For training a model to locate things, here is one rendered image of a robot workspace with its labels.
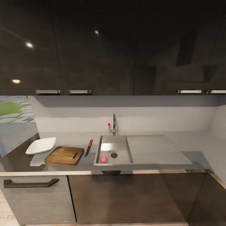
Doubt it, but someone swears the vidalia onion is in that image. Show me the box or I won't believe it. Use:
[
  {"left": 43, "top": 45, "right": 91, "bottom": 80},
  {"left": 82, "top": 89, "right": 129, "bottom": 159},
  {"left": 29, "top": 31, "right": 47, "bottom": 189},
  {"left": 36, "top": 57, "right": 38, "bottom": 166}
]
[{"left": 100, "top": 156, "right": 107, "bottom": 164}]

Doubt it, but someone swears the cutting board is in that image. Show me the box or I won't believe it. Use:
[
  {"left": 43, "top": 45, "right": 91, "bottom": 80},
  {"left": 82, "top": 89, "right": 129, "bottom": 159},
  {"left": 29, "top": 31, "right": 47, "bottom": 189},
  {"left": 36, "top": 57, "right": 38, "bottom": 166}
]
[{"left": 44, "top": 146, "right": 84, "bottom": 165}]

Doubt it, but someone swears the parer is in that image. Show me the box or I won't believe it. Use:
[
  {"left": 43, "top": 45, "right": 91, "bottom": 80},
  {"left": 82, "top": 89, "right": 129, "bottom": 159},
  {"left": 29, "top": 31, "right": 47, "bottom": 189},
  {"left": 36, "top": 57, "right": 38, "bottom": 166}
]
[{"left": 85, "top": 140, "right": 93, "bottom": 155}]

